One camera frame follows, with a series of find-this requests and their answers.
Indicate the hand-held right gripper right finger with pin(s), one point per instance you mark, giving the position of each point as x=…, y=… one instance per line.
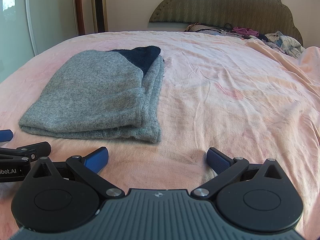
x=218, y=161

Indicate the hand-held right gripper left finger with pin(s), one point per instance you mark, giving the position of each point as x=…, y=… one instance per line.
x=96, y=158

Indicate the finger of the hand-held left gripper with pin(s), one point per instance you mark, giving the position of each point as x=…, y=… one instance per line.
x=37, y=147
x=6, y=135

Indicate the grey sweater with navy sleeves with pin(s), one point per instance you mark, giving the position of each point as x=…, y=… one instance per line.
x=87, y=92

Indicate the pink bed blanket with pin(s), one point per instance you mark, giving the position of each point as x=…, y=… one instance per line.
x=225, y=105

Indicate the frosted glass wardrobe door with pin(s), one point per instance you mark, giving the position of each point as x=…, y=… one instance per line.
x=50, y=17

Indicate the dark navy garment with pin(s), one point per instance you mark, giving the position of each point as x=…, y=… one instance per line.
x=263, y=37

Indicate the pink garment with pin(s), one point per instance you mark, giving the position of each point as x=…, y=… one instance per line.
x=246, y=31

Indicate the white patterned garment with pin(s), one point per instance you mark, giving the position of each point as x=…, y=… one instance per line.
x=287, y=45

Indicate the frilled blue grey pillow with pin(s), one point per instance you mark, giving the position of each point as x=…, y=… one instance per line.
x=197, y=26

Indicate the gold tower fan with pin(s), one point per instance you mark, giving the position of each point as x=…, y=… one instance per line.
x=99, y=7

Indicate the olive padded headboard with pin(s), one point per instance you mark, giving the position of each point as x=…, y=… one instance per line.
x=225, y=5

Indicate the brown wooden door frame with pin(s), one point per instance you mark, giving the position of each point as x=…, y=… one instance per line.
x=79, y=10

